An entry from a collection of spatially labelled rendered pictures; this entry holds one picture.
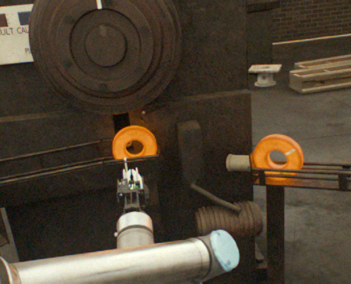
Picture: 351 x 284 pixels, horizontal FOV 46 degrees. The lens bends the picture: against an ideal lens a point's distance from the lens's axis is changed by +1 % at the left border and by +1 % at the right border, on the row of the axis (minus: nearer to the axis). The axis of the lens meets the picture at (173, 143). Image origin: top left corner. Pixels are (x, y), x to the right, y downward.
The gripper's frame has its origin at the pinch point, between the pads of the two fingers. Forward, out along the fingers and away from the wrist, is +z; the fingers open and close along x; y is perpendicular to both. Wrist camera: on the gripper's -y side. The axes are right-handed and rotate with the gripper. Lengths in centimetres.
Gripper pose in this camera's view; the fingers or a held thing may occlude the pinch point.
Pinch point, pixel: (132, 174)
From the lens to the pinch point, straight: 124.9
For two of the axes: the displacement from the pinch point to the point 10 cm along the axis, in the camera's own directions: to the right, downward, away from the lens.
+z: -1.2, -6.3, 7.7
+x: -9.9, 1.2, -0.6
